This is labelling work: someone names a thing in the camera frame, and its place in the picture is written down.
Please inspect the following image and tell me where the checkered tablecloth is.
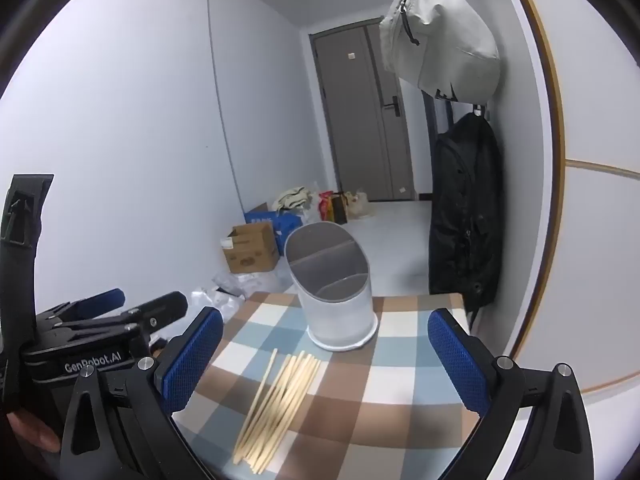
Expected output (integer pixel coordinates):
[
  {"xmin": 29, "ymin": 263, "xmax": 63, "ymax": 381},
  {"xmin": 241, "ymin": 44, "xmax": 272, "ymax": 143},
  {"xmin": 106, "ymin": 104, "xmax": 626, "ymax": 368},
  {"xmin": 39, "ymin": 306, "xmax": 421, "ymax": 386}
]
[{"xmin": 170, "ymin": 291, "xmax": 483, "ymax": 480}]

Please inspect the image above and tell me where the white utensil holder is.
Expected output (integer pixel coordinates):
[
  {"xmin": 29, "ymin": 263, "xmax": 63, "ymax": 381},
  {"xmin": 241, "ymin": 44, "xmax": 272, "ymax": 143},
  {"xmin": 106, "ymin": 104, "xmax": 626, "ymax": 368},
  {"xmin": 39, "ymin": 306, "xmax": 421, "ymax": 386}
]
[{"xmin": 283, "ymin": 221, "xmax": 379, "ymax": 352}]

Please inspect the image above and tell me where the clear plastic bag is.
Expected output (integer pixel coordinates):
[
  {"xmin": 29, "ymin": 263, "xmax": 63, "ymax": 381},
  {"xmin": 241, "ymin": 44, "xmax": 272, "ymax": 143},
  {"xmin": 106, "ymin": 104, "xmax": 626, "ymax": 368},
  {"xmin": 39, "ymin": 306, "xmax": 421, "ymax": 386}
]
[{"xmin": 189, "ymin": 287, "xmax": 246, "ymax": 323}]

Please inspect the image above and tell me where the white plastic bag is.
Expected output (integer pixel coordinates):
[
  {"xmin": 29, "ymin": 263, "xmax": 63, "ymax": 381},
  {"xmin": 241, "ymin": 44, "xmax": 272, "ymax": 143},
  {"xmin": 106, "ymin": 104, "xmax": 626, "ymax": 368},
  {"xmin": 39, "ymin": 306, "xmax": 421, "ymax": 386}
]
[{"xmin": 300, "ymin": 182, "xmax": 327, "ymax": 224}]

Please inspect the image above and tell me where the beige folded cloth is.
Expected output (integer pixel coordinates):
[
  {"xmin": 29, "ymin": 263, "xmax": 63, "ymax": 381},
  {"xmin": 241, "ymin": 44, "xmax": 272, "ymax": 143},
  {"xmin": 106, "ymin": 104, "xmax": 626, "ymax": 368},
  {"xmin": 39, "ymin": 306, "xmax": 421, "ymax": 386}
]
[{"xmin": 272, "ymin": 186, "xmax": 313, "ymax": 211}]

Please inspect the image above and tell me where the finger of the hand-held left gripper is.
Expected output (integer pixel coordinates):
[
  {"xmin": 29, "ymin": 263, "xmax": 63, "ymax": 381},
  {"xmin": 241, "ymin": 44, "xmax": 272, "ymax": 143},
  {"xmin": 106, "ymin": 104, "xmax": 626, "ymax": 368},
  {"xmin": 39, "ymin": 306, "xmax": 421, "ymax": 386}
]
[
  {"xmin": 52, "ymin": 291, "xmax": 189, "ymax": 346},
  {"xmin": 47, "ymin": 288, "xmax": 126, "ymax": 323}
]

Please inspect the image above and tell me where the black door frame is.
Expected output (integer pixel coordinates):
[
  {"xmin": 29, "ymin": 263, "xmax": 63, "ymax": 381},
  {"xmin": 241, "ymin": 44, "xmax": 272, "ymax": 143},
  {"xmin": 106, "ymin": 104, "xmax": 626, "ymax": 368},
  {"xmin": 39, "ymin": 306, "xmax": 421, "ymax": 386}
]
[{"xmin": 422, "ymin": 90, "xmax": 442, "ymax": 198}]

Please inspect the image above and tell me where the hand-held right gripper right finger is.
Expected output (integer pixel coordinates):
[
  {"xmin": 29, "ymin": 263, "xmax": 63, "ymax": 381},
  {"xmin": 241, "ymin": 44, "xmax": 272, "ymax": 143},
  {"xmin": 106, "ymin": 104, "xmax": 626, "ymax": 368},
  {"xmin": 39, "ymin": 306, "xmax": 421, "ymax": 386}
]
[{"xmin": 427, "ymin": 308, "xmax": 596, "ymax": 480}]

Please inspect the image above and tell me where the blue cardboard box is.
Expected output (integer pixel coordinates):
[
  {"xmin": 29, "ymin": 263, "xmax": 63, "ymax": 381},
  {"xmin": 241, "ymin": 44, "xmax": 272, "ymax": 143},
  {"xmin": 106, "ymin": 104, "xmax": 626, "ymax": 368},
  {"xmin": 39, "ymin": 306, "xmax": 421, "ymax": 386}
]
[{"xmin": 244, "ymin": 202, "xmax": 303, "ymax": 246}]

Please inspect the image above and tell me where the light grey hanging bag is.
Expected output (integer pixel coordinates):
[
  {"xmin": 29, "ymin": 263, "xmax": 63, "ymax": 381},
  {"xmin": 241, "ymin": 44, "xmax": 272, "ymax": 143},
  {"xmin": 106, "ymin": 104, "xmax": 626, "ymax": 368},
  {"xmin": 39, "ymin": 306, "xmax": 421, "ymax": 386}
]
[{"xmin": 378, "ymin": 0, "xmax": 501, "ymax": 102}]

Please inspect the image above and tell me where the bundle of wooden chopsticks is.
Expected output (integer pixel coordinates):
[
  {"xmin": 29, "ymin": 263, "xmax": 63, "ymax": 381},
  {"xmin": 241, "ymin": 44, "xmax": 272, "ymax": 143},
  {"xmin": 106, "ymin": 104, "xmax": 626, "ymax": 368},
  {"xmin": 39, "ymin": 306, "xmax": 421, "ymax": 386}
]
[{"xmin": 232, "ymin": 349, "xmax": 322, "ymax": 475}]

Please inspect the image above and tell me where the person's left hand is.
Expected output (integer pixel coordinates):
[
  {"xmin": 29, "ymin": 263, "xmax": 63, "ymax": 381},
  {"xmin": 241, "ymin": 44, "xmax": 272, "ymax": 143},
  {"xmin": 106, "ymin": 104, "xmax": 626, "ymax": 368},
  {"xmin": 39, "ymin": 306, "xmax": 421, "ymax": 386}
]
[{"xmin": 5, "ymin": 406, "xmax": 63, "ymax": 456}]

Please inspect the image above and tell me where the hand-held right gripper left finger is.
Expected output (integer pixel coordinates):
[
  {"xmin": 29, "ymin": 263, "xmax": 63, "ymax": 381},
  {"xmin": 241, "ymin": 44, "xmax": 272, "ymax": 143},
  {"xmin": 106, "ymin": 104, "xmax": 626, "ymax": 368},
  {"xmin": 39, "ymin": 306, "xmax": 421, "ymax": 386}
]
[{"xmin": 60, "ymin": 306, "xmax": 224, "ymax": 480}]

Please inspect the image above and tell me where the grey door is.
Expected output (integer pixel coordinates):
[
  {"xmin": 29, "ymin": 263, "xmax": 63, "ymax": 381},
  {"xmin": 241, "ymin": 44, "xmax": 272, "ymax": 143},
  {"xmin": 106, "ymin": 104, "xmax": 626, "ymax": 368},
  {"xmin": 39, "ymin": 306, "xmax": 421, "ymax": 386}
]
[{"xmin": 310, "ymin": 17, "xmax": 416, "ymax": 203}]

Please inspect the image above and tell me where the cream tote bag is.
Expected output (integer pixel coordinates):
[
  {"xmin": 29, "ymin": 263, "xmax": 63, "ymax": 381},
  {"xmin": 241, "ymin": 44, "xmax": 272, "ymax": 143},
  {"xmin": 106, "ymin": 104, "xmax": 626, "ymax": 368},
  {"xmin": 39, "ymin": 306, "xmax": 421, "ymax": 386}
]
[{"xmin": 347, "ymin": 190, "xmax": 373, "ymax": 220}]

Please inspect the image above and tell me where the black backpack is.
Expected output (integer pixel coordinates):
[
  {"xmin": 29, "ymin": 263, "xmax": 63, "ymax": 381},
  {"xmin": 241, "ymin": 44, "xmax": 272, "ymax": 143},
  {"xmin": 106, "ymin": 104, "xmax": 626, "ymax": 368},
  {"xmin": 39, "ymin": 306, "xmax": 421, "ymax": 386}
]
[{"xmin": 428, "ymin": 112, "xmax": 505, "ymax": 317}]

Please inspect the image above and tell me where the white wood-trimmed cabinet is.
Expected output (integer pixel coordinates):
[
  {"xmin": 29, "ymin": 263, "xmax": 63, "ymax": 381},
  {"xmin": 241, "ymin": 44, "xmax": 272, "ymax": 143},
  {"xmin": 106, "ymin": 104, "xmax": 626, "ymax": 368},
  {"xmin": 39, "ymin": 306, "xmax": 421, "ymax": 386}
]
[{"xmin": 492, "ymin": 0, "xmax": 640, "ymax": 403}]

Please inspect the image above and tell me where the brown cardboard box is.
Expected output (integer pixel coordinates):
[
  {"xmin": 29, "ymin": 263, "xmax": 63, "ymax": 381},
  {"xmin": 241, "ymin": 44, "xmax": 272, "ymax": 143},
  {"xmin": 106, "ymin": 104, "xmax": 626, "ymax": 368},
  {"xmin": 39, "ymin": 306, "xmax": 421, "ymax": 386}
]
[{"xmin": 221, "ymin": 222, "xmax": 281, "ymax": 274}]

